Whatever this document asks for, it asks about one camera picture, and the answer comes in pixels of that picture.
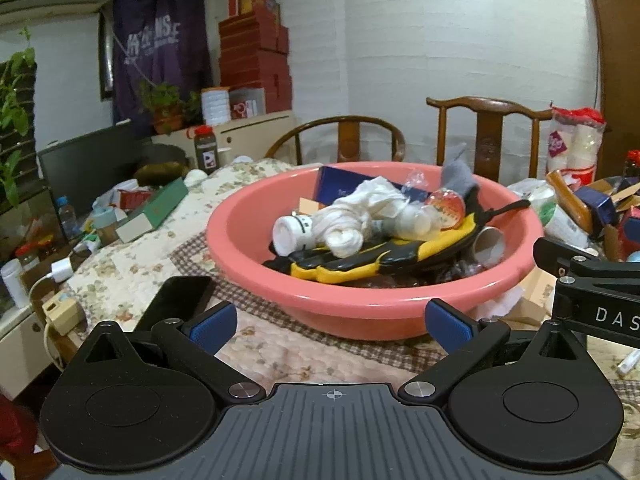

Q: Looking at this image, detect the large navy blue box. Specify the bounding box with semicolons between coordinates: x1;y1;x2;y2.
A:
315;165;381;207

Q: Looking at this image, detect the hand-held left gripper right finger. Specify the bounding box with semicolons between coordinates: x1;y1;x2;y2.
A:
397;297;582;406

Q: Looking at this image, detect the potted green plant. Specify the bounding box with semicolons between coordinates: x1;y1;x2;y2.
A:
137;81;202;136

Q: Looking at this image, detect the clear water bottle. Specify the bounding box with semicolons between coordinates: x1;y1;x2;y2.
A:
54;195;79;241

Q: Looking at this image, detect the white round bulb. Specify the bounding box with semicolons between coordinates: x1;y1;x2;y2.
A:
397;204;442;240

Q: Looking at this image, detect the grey knit glove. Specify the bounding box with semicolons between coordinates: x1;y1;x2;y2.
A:
440;142;482;203

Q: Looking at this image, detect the white charger plug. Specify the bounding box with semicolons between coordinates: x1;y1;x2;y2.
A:
50;256;76;283

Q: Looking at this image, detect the dark brown bag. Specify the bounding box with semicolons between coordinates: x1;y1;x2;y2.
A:
132;160;188;188

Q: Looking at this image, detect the stack of red boxes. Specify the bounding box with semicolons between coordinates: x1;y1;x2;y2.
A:
217;0;293;115

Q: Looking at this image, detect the long white tube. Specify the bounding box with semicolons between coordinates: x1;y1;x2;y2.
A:
617;350;640;378

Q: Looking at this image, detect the red and white box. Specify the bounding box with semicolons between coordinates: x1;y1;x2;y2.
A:
230;87;266;119

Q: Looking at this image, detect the black monitor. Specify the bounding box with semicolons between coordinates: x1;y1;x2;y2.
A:
37;122;146;243

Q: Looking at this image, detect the floral quilt covered desktop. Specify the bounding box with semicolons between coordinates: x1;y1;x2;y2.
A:
62;157;640;411

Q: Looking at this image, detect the teal cup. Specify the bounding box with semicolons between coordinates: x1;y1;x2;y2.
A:
92;208;121;233

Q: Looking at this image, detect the white ribbed canister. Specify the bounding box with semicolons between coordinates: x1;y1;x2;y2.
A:
201;86;232;125

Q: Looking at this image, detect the brown wooden wardrobe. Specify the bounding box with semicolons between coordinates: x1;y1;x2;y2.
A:
587;0;640;181

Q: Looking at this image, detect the orange brown long packet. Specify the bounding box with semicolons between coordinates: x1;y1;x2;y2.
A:
545;170;593;237

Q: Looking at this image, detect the yellow black work glove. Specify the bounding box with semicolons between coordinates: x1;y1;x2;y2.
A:
430;199;532;261
262;237;431;283

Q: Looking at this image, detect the red packet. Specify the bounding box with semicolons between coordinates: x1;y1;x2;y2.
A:
119;190;153;209

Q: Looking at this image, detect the white cloth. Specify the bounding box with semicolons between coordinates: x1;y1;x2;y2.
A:
312;176;407;262

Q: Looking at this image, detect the beige cabinet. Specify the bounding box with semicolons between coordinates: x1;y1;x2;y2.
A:
150;109;299;167

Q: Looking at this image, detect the pink plastic basin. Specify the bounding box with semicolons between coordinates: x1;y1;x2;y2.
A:
205;161;545;342

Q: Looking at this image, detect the brown cardboard sheet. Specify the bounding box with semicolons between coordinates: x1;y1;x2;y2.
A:
610;178;640;211

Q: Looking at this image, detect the dark jar with red lid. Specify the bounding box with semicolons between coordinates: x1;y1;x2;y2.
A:
193;126;221;172

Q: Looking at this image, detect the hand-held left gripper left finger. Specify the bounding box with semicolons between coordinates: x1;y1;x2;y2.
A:
75;302;266;407

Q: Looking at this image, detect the white labelled box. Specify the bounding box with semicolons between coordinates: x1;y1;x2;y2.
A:
542;205;591;247

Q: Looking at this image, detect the climbing green plant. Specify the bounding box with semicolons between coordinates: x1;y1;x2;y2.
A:
0;27;38;211

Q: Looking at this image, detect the beige cardboard box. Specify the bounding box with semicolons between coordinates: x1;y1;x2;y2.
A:
515;267;557;323

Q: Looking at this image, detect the wrapped pack of paper cups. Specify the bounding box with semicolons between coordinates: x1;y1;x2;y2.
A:
547;106;607;184

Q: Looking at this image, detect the high-back wooden chair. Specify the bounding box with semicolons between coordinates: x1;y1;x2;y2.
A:
426;96;556;179

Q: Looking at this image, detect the round-back wooden chair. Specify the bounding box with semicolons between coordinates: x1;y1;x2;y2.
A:
264;116;406;165

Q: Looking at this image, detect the black phone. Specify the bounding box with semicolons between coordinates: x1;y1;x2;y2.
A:
134;275;215;333

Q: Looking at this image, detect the white side cabinet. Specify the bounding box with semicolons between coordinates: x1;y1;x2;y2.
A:
0;305;63;391

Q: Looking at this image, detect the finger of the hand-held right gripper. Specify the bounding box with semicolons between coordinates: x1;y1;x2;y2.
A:
532;236;640;287

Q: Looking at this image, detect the purple hanging shirt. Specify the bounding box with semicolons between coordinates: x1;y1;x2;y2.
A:
111;0;213;123

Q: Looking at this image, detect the white bottle with black print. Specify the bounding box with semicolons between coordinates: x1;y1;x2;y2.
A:
272;212;317;257

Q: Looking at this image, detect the white cardboard tube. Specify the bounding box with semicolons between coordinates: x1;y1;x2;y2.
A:
472;226;507;264

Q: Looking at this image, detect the glass jar with red lid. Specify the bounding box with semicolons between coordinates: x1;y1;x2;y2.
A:
15;242;41;271

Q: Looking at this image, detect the green book box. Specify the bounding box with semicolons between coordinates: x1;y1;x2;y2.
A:
115;178;190;244

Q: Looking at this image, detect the clear container with red lid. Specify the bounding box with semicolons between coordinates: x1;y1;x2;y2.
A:
424;186;470;232

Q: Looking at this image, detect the small navy blue box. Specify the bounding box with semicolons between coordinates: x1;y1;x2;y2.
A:
574;187;619;226

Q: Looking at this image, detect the small white bottle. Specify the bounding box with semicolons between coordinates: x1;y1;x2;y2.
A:
1;261;27;309

